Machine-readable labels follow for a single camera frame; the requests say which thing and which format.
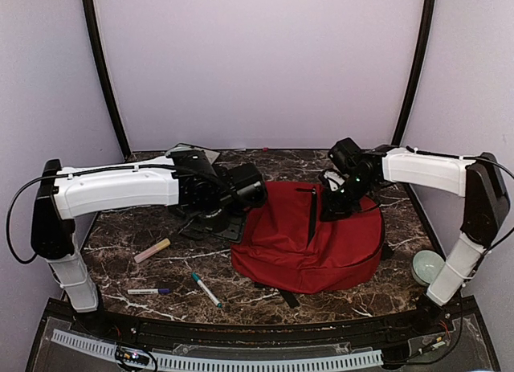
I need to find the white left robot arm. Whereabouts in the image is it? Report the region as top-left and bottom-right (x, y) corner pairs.
(4, 145), (262, 337)

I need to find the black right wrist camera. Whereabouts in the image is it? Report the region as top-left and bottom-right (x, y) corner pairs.
(328, 137), (364, 175)

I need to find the white slotted cable duct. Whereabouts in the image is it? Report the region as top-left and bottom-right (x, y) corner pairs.
(51, 329), (383, 372)

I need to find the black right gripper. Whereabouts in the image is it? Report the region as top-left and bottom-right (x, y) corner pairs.
(320, 174), (377, 221)

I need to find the black enclosure frame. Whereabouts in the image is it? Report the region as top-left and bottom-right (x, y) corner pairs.
(39, 0), (483, 349)

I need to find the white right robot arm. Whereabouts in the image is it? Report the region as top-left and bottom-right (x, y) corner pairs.
(321, 138), (513, 335)

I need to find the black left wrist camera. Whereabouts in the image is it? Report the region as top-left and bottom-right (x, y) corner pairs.
(227, 163), (267, 208)

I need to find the pink yellow highlighter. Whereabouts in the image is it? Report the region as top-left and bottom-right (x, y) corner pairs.
(134, 239), (170, 264)

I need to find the red backpack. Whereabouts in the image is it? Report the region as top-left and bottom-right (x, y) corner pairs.
(231, 182), (385, 294)

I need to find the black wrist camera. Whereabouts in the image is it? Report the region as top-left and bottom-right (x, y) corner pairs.
(328, 137), (364, 175)
(227, 163), (267, 208)

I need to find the floral patterned square plate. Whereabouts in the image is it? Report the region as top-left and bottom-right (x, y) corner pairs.
(165, 143), (221, 163)

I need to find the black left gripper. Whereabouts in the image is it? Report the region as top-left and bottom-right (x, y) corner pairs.
(190, 198), (248, 244)

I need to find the white pen purple cap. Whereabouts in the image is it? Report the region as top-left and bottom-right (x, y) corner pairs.
(127, 288), (171, 296)

